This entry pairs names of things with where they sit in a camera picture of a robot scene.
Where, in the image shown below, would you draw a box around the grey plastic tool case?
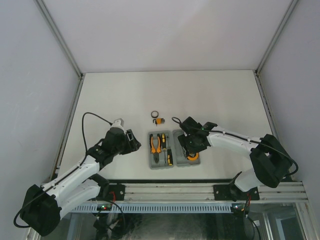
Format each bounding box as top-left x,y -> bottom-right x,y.
147,129 -> 201,170

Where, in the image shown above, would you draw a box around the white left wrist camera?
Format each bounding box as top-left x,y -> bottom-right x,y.
110,118 -> 125,132

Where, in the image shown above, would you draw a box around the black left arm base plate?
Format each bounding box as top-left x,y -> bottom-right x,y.
96,183 -> 126,202

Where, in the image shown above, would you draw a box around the black left camera cable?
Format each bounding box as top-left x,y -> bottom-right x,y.
13,112 -> 113,228

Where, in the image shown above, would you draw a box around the orange hex key set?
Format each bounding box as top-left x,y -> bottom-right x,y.
153,118 -> 166,126

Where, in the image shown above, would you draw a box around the black right camera cable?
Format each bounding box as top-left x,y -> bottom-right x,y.
171,116 -> 299,180

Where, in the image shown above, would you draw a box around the black camera cable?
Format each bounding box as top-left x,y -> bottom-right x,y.
13,112 -> 113,228
171,116 -> 299,180

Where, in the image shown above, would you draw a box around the long black yellow screwdriver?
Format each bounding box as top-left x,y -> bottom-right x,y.
161,133 -> 167,161

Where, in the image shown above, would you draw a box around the aluminium front rail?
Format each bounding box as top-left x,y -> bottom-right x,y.
41,181 -> 309,203

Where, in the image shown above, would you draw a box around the aluminium frame post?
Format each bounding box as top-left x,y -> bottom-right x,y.
254,0 -> 301,75
33,0 -> 85,78

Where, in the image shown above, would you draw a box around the orange black pliers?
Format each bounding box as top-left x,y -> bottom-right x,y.
149,134 -> 162,164

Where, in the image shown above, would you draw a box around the grey slotted cable duct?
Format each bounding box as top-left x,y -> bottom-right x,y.
70,202 -> 233,214

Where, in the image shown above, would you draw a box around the left aluminium frame post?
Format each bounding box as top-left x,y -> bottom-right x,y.
33,0 -> 85,78

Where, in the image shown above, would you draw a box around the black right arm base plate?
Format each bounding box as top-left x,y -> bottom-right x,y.
213,184 -> 260,202

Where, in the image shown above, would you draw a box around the black electrical tape roll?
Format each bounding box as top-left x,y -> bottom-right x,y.
150,110 -> 159,119

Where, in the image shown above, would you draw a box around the right aluminium frame post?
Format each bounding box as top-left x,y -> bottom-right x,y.
254,0 -> 301,75

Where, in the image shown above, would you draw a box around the short yellow black screwdriver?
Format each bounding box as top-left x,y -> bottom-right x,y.
167,148 -> 173,166

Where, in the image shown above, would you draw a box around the orange tape measure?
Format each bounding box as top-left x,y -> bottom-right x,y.
186,152 -> 200,162

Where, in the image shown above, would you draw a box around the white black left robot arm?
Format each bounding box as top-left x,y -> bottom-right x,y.
18,127 -> 141,237

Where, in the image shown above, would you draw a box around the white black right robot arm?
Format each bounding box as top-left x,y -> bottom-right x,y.
172,116 -> 299,202

